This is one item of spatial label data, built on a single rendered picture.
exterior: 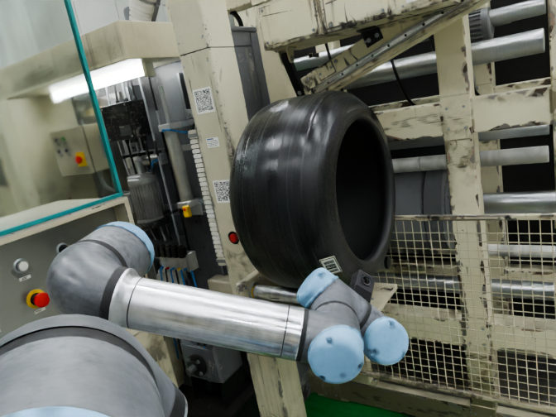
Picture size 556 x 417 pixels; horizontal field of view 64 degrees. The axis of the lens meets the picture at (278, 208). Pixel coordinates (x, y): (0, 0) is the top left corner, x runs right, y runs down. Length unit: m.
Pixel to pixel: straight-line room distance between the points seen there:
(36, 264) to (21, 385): 1.15
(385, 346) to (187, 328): 0.32
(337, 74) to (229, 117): 0.43
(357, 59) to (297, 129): 0.54
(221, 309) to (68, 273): 0.22
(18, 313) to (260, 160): 0.75
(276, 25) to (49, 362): 1.42
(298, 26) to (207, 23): 0.30
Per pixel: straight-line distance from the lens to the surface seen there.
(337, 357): 0.63
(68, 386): 0.24
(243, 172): 1.17
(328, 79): 1.64
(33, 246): 1.38
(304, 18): 1.53
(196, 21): 1.44
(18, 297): 1.38
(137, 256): 0.80
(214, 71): 1.41
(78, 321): 0.31
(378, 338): 0.77
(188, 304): 0.65
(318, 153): 1.09
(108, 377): 0.25
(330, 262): 1.13
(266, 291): 1.40
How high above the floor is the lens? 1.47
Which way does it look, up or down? 13 degrees down
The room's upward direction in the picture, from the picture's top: 11 degrees counter-clockwise
